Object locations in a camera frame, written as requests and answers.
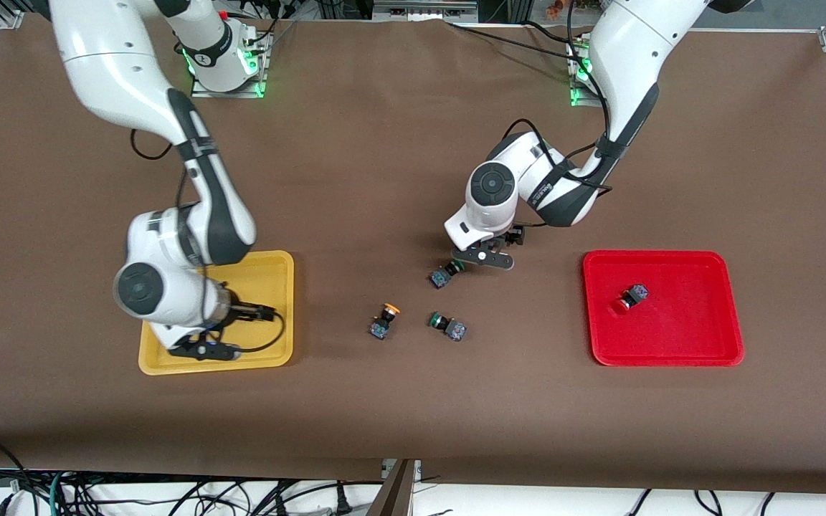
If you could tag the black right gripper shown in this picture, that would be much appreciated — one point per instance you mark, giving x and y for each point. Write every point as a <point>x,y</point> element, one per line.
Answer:
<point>242,312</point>

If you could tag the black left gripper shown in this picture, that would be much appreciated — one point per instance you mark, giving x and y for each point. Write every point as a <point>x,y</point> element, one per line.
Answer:
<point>514,237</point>

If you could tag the red push button switch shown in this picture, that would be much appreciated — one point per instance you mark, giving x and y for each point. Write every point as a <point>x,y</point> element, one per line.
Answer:
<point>635,294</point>

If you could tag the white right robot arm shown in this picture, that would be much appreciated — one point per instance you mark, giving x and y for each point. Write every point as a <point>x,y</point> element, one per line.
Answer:
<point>169,251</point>

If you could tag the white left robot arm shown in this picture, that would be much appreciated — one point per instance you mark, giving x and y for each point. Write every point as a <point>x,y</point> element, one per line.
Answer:
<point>499,193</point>

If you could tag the yellow plastic tray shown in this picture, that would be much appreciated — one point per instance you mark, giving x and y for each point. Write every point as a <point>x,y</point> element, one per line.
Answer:
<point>269,279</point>

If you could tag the black power plug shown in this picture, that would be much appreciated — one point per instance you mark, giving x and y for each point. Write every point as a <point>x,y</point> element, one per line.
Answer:
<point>342,502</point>

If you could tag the red plastic tray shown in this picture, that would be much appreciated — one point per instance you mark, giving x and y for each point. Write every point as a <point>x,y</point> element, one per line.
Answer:
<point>685,330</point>

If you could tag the aluminium corner profile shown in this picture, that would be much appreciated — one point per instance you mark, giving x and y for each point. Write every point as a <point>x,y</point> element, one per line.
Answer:
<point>8,19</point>

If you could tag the green push button switch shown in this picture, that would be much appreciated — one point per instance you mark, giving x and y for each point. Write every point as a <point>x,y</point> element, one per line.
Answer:
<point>440,277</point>
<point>454,330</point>

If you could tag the yellow push button switch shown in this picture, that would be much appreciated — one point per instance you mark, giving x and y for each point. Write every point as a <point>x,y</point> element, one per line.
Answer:
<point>381,328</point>

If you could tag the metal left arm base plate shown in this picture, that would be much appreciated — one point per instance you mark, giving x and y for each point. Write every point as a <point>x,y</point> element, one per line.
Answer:
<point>576,97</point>

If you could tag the grey table post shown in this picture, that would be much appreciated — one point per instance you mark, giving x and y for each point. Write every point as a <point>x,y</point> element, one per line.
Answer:
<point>393,494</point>

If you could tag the aluminium frame profile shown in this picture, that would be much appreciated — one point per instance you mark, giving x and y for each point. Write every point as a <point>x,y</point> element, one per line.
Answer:
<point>424,8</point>

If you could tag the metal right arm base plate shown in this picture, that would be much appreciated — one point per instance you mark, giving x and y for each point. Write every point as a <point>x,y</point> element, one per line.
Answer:
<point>259,82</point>

